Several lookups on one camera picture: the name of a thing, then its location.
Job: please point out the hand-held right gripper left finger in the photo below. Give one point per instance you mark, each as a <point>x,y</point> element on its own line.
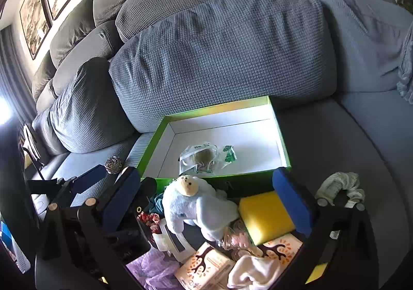
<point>122,196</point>

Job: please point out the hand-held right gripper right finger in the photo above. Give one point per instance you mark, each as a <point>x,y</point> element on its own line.
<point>292,203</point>

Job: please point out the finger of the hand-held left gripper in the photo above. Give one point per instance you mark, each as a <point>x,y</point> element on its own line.
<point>147,191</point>
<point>88,180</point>

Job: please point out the purple bath pouf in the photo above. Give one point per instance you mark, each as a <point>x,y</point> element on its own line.
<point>151,272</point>

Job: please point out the white plush toy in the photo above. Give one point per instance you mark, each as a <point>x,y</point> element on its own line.
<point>200,206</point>

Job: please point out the clear green printed plastic bag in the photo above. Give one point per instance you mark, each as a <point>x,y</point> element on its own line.
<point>229,156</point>
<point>196,161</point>

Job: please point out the tree print tissue pack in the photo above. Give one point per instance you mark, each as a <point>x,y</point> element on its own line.
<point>284,249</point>
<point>203,269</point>

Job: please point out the green cardboard box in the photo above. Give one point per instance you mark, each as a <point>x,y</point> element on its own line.
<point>245,135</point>

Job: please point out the teal cloth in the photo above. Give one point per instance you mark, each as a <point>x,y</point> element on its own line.
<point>158,204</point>

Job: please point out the red patterned scrunchie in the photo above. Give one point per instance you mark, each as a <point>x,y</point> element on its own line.
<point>150,222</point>

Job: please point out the large yellow sponge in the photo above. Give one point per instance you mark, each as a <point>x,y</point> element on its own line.
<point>264,215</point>

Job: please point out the steel wool scrubber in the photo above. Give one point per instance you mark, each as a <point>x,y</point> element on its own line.
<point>114,164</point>

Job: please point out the clear plastic clip box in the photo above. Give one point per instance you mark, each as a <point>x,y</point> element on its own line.
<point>169,241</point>

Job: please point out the pale green cloth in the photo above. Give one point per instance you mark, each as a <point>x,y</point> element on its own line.
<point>338,182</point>

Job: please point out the clear bag with pink items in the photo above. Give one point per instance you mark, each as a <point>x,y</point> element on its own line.
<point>237,240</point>

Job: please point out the black metal rack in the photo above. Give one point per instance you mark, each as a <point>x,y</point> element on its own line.
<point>30,145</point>

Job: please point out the white cloth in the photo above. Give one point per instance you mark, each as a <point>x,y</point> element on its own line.
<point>251,272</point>

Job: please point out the grey sofa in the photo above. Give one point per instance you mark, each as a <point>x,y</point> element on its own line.
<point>338,135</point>

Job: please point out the blue white packet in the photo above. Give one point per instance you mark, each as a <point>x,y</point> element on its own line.
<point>11,245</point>

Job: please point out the grey curtain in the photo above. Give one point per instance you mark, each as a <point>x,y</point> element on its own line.
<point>13,77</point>

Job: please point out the large blue-grey sofa cushion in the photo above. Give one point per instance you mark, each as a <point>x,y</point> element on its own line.
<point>219,61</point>

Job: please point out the dark grey sofa cushion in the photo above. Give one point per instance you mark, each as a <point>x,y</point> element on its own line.
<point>75,28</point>

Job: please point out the blue-grey blanket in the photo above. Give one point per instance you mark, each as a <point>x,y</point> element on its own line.
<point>407,74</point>

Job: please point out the green patterned cloth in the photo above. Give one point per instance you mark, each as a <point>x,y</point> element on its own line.
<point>405,1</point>

